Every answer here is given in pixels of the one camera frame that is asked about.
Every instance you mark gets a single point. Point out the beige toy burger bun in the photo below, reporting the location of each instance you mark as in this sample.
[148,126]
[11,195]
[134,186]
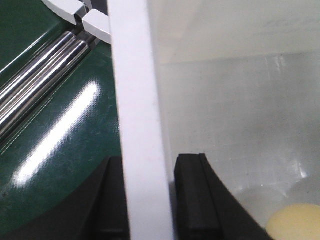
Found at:
[295,222]

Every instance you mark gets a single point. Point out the steel conveyor rollers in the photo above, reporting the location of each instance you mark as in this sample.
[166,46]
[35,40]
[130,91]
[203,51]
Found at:
[32,83]

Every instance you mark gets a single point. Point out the white outer conveyor rim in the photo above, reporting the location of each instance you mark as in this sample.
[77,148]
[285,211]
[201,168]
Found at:
[91,14]

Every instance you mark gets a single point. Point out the white Totelife plastic crate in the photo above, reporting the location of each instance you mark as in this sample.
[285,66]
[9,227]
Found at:
[237,80]

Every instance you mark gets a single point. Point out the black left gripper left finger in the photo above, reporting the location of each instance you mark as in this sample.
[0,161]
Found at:
[96,210]

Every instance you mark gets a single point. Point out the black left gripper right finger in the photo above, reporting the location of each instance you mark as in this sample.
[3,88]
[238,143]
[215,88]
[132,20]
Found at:
[206,210]

